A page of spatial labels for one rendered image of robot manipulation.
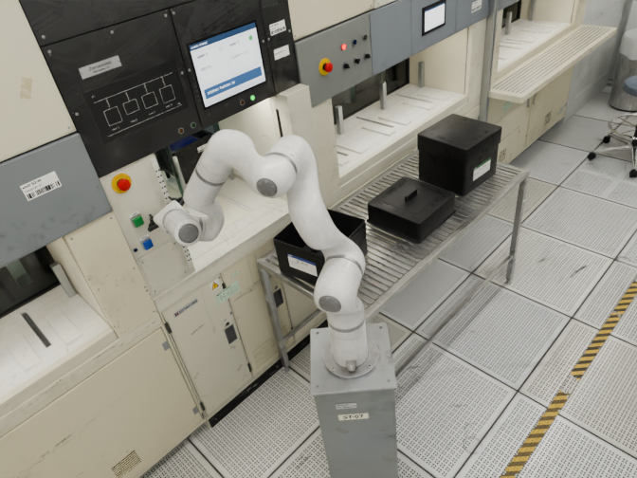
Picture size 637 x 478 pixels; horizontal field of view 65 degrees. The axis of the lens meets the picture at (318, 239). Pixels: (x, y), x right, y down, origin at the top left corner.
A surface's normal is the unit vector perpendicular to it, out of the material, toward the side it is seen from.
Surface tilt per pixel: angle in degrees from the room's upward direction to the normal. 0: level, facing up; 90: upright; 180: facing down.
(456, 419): 0
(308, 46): 90
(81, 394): 90
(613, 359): 0
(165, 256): 90
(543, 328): 0
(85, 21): 90
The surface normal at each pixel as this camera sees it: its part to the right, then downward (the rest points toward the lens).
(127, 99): 0.71, 0.36
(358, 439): 0.01, 0.61
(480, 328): -0.12, -0.79
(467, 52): -0.69, 0.50
